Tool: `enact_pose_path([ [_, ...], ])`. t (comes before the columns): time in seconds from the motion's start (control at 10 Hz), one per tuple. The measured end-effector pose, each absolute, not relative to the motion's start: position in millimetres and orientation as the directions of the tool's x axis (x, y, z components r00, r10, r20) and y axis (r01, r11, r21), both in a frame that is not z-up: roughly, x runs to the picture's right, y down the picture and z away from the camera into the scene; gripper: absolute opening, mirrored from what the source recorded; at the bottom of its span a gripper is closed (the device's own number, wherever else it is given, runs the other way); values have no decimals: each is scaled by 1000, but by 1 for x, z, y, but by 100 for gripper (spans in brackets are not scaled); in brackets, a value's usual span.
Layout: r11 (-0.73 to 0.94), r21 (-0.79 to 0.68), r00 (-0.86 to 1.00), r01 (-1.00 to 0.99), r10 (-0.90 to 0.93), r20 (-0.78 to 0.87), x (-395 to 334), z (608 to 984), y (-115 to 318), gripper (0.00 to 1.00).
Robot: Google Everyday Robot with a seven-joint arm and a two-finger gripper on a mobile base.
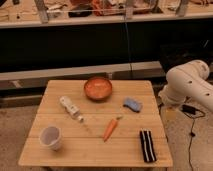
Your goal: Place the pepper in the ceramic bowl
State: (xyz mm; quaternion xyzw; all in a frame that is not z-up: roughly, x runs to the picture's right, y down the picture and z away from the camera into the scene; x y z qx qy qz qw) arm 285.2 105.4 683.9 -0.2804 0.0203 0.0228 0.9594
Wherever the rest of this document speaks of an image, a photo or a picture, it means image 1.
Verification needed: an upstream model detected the orange pepper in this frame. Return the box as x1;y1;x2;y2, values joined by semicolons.
103;116;122;142

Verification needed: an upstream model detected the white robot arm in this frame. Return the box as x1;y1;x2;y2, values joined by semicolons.
159;60;213;112

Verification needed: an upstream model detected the orange ceramic bowl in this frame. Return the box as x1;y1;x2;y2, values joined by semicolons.
84;77;112;101

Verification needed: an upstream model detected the blue sponge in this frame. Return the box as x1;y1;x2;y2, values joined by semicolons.
123;97;142;113

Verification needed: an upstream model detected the white glue bottle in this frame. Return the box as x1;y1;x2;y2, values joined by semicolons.
59;96;84;122

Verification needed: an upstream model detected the wooden table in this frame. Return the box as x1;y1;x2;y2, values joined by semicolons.
19;80;173;168

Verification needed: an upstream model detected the black box in background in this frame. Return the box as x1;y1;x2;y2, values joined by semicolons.
159;40;213;72

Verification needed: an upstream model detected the white plastic cup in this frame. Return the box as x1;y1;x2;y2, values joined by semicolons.
39;126;62;151

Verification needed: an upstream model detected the black white striped cloth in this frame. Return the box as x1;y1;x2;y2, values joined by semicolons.
139;130;157;163

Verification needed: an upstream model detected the wooden shelf with clutter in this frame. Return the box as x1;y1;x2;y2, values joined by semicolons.
0;0;213;29

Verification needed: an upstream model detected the black cable on floor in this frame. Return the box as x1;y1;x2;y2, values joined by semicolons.
181;104;207;171

